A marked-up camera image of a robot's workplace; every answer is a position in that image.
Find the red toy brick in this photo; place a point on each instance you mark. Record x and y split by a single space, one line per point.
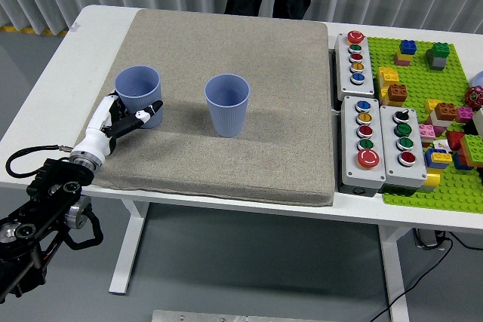
456 140

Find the green studded baseplate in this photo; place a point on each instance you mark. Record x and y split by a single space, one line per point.
415 84

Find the red valve handwheel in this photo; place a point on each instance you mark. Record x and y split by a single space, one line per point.
474 97

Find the white toy brick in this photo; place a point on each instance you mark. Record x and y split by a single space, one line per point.
441 123

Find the yellow toy cylinder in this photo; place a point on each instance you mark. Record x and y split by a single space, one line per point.
433 180

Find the magenta toy brick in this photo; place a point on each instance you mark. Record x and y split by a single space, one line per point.
464 114

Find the brown toy brick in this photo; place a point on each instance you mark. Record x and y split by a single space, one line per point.
397 92
445 111

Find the white table leg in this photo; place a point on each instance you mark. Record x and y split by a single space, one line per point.
394 269
128 246

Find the large green toy brick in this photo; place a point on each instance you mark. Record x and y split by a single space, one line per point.
473 146

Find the blue toy brick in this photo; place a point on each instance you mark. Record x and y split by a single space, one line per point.
408 46
459 163
430 160

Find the grey box with selector switch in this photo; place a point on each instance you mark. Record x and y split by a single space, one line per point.
390 171

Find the grey-brown fabric mat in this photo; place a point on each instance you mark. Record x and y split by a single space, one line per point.
226 54

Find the white block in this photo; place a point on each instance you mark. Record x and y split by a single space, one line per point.
478 122

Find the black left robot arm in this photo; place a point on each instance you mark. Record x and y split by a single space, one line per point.
53 186

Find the small white printed tile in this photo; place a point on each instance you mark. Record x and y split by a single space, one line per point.
440 145

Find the grey five-button box, black base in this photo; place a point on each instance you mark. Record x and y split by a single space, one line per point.
351 171

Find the pink toy brick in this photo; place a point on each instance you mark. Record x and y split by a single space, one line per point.
427 131
400 62

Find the light blue bowl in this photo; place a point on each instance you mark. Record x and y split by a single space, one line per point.
478 80

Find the grey toy brick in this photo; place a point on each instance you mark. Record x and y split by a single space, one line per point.
438 63

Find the blue ribbed plastic cup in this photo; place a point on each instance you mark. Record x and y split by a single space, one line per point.
228 118
139 80

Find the grey five-button box, mushroom button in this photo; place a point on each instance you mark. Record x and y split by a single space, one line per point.
364 86

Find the grey power box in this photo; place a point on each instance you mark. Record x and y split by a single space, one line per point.
428 239

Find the yellow toy brick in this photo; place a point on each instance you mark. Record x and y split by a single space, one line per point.
385 97
403 57
442 157
431 106
388 75

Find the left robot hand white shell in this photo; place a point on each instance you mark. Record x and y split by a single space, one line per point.
94 141

